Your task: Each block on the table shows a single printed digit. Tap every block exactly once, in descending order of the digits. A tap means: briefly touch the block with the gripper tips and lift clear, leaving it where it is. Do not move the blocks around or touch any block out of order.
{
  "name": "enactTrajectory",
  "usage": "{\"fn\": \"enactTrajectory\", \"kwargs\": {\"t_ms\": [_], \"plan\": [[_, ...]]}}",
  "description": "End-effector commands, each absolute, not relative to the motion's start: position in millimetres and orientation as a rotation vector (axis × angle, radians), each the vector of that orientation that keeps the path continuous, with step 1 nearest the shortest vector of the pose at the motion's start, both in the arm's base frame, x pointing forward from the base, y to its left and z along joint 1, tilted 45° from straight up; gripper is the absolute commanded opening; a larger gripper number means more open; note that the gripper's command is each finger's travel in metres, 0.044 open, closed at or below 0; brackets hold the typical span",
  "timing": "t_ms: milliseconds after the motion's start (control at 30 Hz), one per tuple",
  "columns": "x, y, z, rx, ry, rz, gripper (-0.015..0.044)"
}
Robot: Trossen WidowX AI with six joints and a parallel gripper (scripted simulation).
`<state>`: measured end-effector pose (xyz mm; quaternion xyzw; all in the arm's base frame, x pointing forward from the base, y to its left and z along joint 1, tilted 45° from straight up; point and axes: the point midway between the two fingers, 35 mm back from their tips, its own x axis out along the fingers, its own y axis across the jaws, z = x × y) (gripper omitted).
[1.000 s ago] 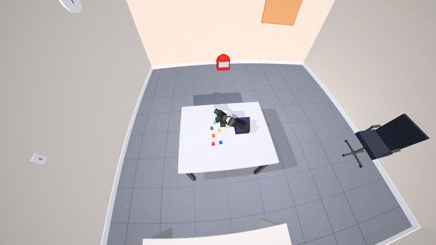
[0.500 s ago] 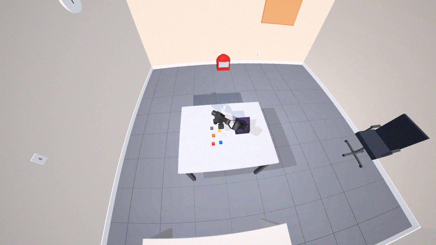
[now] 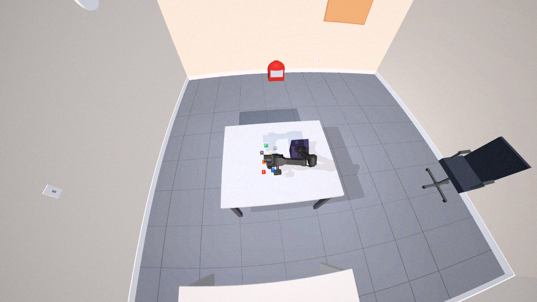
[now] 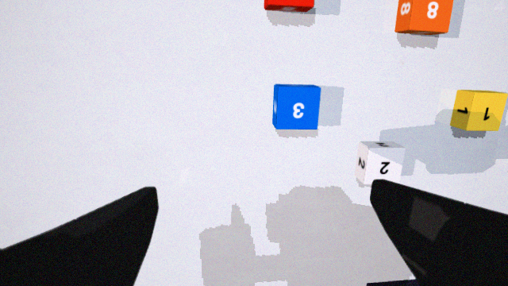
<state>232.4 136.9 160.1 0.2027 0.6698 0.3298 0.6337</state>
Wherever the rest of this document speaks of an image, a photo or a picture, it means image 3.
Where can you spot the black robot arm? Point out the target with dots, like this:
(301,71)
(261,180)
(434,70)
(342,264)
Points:
(279,160)

